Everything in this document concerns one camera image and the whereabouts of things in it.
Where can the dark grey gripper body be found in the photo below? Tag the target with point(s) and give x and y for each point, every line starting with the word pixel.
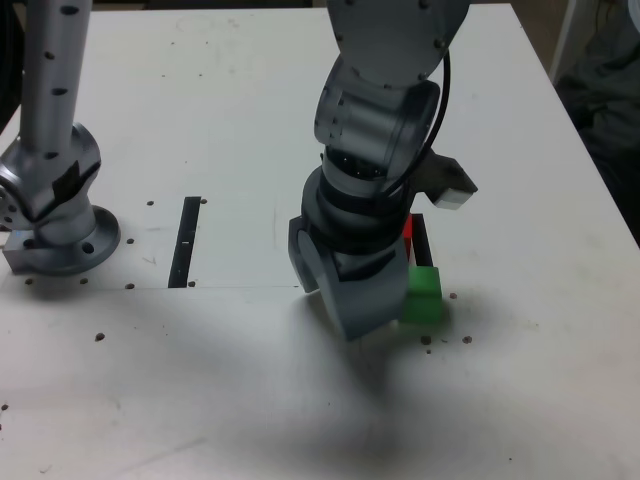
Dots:
pixel 357 262

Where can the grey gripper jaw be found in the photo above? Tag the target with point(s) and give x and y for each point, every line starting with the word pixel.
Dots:
pixel 294 250
pixel 370 300

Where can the green cube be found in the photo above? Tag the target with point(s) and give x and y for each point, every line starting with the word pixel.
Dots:
pixel 422 295

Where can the red cube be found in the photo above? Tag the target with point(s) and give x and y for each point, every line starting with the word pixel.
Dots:
pixel 409 235

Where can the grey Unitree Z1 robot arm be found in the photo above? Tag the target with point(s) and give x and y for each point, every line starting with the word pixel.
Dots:
pixel 380 50

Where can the black tape square outline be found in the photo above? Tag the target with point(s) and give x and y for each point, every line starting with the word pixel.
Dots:
pixel 424 245

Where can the black tape strip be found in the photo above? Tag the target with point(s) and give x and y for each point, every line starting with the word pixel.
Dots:
pixel 184 240

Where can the dark grey fabric bundle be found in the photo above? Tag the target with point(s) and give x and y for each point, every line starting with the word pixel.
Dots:
pixel 610 100

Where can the wrist camera on grey bracket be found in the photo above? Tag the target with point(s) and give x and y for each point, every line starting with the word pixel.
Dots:
pixel 450 185

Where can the white frame post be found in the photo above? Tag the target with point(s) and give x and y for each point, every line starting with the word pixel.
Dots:
pixel 561 40

